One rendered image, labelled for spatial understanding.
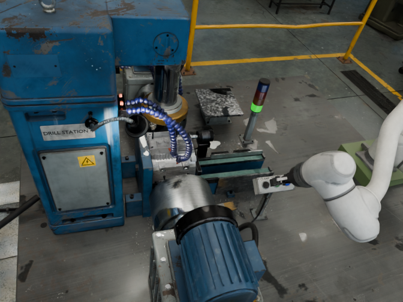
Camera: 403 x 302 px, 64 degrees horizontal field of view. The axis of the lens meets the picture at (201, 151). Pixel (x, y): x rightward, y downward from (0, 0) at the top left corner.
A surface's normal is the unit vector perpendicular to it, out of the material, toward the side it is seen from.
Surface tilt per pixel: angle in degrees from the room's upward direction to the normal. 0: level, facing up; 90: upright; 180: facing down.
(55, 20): 0
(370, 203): 28
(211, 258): 22
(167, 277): 0
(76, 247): 0
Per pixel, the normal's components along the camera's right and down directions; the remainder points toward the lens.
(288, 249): 0.14, -0.69
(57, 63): 0.25, 0.72
